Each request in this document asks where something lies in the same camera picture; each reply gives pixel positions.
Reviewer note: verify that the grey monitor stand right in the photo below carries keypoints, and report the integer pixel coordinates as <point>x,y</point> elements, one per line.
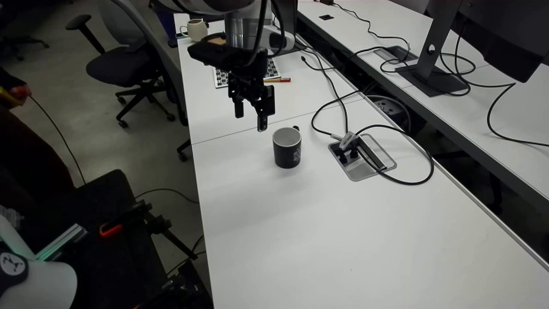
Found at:
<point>424,74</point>

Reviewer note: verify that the black tripod with orange clamp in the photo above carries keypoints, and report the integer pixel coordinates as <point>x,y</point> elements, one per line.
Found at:
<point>141,213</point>

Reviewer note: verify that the black office chair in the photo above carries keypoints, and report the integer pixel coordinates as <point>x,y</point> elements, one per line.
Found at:
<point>139,64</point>

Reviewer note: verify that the checkerboard calibration board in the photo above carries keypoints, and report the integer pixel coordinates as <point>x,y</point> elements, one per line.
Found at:
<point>271,69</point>

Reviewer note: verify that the orange pen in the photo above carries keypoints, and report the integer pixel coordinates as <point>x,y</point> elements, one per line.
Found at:
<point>278,79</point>

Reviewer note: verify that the white object with logo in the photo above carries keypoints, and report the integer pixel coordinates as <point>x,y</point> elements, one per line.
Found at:
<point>31,284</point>

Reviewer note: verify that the white jar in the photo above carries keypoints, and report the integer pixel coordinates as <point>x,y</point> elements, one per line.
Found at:
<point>196,30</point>

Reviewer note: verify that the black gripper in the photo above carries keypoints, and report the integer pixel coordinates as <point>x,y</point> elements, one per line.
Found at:
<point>263,98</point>

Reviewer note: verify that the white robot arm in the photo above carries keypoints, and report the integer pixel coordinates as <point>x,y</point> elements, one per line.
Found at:
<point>254,31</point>

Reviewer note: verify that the black mug grey inside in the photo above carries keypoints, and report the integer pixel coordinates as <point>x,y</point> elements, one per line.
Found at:
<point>287,146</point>

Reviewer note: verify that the desk cable port box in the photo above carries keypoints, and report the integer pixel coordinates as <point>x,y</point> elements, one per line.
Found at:
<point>364,158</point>

